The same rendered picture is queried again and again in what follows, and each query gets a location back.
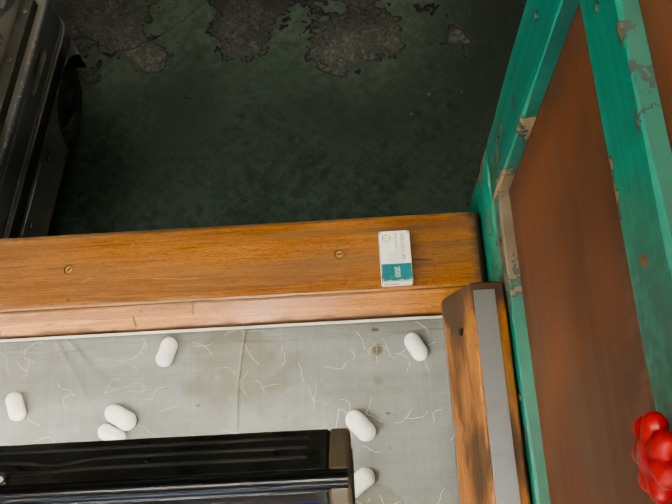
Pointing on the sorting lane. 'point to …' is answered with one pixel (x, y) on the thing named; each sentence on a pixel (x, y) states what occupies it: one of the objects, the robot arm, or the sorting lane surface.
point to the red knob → (653, 455)
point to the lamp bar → (185, 470)
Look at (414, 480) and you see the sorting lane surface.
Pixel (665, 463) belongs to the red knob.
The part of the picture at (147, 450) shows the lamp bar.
